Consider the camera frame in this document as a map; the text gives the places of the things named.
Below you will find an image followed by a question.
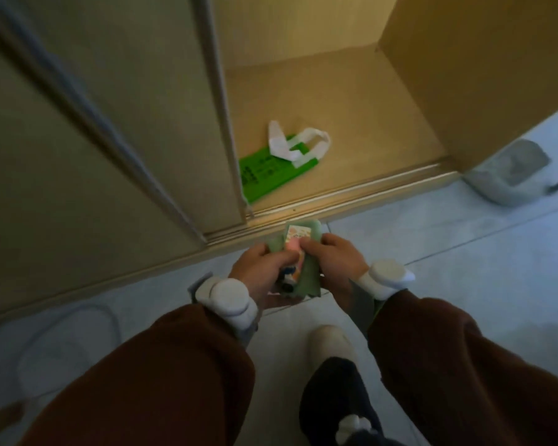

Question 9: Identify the person's left hand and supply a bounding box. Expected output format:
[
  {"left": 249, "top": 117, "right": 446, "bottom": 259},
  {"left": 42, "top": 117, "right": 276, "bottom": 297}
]
[{"left": 228, "top": 243, "right": 303, "bottom": 310}]

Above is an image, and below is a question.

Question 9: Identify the person's right hand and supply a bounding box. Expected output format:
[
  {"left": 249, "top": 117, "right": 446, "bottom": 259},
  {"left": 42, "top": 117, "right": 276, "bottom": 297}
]
[{"left": 299, "top": 233, "right": 371, "bottom": 312}]

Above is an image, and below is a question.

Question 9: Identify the green cleaning cloth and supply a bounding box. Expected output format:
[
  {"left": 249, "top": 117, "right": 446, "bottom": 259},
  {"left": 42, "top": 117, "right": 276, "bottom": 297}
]
[{"left": 265, "top": 219, "right": 324, "bottom": 300}]

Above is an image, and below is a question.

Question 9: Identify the white power cable with plug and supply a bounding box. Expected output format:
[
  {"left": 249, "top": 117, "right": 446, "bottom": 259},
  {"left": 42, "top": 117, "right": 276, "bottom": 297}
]
[{"left": 16, "top": 304, "right": 123, "bottom": 400}]

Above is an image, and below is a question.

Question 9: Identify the person's left forearm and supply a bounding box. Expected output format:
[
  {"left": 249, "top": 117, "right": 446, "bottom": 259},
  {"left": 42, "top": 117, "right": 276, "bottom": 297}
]
[{"left": 20, "top": 304, "right": 257, "bottom": 446}]

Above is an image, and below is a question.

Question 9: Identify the person's right forearm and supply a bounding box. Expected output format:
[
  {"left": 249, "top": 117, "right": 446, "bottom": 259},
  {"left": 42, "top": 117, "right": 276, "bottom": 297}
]
[{"left": 367, "top": 290, "right": 558, "bottom": 446}]

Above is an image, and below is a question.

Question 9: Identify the person's right leg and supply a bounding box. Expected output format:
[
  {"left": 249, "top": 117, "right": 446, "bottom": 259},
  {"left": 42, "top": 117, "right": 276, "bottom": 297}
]
[{"left": 299, "top": 357, "right": 408, "bottom": 446}]

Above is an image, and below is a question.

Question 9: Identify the white left wrist tracker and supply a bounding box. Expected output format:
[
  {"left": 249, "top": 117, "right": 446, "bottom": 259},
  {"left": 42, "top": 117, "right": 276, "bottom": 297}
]
[{"left": 188, "top": 273, "right": 261, "bottom": 347}]

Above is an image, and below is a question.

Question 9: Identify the white wrist tracker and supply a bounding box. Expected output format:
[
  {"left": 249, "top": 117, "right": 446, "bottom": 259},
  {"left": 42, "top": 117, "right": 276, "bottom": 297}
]
[
  {"left": 348, "top": 260, "right": 416, "bottom": 338},
  {"left": 188, "top": 273, "right": 261, "bottom": 347}
]

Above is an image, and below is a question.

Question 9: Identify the white right wrist tracker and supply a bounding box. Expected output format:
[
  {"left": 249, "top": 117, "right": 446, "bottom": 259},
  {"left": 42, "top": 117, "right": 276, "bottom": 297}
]
[{"left": 348, "top": 260, "right": 416, "bottom": 338}]

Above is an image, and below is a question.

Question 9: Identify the beige right slipper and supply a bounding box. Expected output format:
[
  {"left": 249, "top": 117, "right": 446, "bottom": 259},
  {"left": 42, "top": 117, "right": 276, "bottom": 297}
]
[{"left": 306, "top": 325, "right": 357, "bottom": 367}]

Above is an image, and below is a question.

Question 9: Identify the grey plastic dustpan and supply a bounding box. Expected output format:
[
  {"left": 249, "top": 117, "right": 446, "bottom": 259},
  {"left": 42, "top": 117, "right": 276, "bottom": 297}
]
[{"left": 463, "top": 139, "right": 558, "bottom": 208}]

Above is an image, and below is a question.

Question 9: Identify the beige wardrobe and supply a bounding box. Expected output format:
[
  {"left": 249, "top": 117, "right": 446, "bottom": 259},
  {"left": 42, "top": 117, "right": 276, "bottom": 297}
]
[{"left": 0, "top": 0, "right": 558, "bottom": 328}]

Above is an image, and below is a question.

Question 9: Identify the green bag with white handles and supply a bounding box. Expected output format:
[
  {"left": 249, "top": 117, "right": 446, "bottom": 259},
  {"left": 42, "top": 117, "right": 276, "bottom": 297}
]
[{"left": 238, "top": 119, "right": 332, "bottom": 206}]

